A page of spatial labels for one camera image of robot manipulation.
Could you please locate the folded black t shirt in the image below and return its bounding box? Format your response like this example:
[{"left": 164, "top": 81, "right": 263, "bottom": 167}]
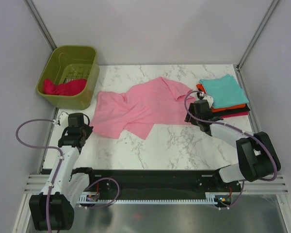
[{"left": 220, "top": 105, "right": 251, "bottom": 117}]

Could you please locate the red t shirt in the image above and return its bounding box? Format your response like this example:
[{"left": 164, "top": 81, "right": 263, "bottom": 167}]
[{"left": 43, "top": 79, "right": 87, "bottom": 96}]

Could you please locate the folded magenta t shirt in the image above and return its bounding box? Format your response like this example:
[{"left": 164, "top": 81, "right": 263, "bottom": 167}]
[{"left": 222, "top": 112, "right": 249, "bottom": 118}]

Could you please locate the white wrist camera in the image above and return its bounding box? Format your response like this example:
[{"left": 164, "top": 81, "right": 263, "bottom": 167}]
[
  {"left": 197, "top": 91, "right": 214, "bottom": 108},
  {"left": 53, "top": 111, "right": 69, "bottom": 128}
]

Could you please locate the olive green plastic bin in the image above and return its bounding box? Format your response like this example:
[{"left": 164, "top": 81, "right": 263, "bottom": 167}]
[{"left": 36, "top": 45, "right": 99, "bottom": 110}]

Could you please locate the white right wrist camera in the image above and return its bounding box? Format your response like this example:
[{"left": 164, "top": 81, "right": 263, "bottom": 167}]
[{"left": 197, "top": 91, "right": 214, "bottom": 108}]

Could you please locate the folded orange t shirt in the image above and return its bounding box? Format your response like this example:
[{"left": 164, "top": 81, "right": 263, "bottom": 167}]
[{"left": 196, "top": 84, "right": 246, "bottom": 113}]

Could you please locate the pink t shirt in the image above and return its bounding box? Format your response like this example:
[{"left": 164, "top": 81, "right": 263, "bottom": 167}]
[{"left": 90, "top": 77, "right": 196, "bottom": 139}]

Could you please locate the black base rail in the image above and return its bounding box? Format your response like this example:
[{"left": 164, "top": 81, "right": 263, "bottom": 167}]
[{"left": 72, "top": 167, "right": 241, "bottom": 201}]

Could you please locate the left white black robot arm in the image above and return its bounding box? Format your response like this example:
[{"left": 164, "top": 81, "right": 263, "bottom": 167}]
[{"left": 29, "top": 113, "right": 97, "bottom": 232}]

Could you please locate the aluminium frame post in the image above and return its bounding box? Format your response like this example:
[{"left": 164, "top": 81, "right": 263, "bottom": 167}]
[
  {"left": 235, "top": 0, "right": 281, "bottom": 71},
  {"left": 24, "top": 0, "right": 57, "bottom": 50}
]

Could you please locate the folded teal t shirt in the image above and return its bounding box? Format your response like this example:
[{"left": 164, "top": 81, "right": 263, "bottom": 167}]
[{"left": 199, "top": 74, "right": 249, "bottom": 109}]

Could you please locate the white slotted cable duct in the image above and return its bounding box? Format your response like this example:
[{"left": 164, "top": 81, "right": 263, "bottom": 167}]
[{"left": 77, "top": 193, "right": 231, "bottom": 205}]

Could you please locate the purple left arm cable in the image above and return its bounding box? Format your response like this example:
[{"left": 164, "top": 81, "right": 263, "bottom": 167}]
[{"left": 16, "top": 118, "right": 65, "bottom": 233}]

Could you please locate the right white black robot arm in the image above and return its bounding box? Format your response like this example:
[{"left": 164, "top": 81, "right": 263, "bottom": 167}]
[{"left": 184, "top": 100, "right": 281, "bottom": 191}]

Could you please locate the left aluminium frame post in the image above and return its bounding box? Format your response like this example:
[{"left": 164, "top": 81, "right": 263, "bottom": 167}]
[{"left": 24, "top": 0, "right": 57, "bottom": 50}]

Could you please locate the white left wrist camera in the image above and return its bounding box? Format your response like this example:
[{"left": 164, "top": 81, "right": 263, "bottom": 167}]
[{"left": 53, "top": 111, "right": 69, "bottom": 128}]

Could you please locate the right aluminium frame post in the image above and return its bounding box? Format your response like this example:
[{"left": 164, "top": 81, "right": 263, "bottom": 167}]
[{"left": 235, "top": 0, "right": 281, "bottom": 71}]

